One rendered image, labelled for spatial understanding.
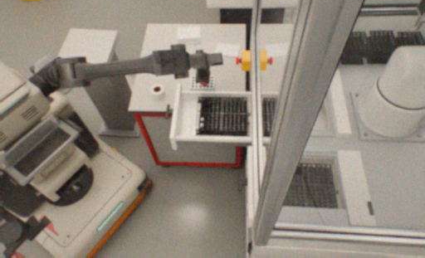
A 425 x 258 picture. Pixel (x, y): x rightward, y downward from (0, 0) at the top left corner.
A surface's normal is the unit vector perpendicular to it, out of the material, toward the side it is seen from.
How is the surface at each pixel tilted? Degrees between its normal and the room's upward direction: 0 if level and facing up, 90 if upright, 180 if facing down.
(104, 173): 0
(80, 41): 0
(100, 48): 0
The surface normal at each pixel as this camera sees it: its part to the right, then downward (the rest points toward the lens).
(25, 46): -0.04, -0.55
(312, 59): -0.05, 0.84
